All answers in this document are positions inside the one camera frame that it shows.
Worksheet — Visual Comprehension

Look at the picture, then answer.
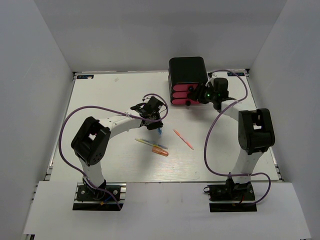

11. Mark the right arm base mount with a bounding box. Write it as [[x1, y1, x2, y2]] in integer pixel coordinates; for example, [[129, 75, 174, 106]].
[[203, 184, 257, 213]]

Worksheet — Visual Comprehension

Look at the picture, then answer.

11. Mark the orange pink pen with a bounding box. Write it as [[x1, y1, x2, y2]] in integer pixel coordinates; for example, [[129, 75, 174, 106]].
[[173, 129, 194, 150]]

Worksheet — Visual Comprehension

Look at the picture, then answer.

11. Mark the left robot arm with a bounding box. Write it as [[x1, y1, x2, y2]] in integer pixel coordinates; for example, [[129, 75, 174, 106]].
[[71, 96, 168, 200]]

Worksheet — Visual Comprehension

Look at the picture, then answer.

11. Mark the black pink drawer organizer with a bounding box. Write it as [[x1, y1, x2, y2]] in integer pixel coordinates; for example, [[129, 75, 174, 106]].
[[168, 56, 208, 106]]

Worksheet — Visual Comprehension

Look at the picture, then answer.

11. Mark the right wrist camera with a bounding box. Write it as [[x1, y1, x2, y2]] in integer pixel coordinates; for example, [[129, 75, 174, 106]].
[[205, 72, 218, 87]]

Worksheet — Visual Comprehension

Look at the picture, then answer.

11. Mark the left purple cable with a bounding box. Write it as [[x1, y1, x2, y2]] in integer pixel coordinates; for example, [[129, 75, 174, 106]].
[[59, 93, 170, 210]]

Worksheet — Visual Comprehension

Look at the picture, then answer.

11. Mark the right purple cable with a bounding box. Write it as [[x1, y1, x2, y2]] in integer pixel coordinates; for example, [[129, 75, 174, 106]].
[[203, 69, 272, 206]]

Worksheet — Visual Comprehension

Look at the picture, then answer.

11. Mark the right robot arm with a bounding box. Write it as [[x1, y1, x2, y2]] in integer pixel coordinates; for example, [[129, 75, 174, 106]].
[[187, 77, 275, 200]]

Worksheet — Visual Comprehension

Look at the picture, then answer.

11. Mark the purple cable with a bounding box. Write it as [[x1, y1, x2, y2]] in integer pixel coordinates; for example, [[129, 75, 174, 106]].
[[59, 93, 170, 210], [203, 69, 272, 206]]

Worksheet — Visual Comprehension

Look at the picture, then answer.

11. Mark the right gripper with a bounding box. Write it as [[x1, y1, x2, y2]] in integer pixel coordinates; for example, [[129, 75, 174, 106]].
[[188, 81, 218, 104]]

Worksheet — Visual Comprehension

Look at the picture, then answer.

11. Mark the blue correction tape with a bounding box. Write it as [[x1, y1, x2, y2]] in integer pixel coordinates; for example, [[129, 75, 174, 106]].
[[157, 127, 163, 136]]

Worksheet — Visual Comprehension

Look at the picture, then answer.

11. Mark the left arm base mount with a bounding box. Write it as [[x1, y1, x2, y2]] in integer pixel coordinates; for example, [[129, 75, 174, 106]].
[[72, 182, 127, 212]]

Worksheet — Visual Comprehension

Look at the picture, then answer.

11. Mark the left blue table label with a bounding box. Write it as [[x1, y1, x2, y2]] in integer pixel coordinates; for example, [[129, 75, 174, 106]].
[[76, 74, 94, 80]]

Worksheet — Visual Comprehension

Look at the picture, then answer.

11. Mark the blue table label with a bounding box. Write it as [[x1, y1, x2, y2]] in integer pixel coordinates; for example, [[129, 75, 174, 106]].
[[76, 74, 94, 80], [227, 72, 245, 77]]

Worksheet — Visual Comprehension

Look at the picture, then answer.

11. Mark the right blue table label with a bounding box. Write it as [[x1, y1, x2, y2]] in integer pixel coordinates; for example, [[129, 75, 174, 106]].
[[227, 72, 245, 77]]

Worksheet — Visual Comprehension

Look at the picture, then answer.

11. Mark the yellow blue pen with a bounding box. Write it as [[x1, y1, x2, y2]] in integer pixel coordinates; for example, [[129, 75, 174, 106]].
[[135, 138, 169, 150]]

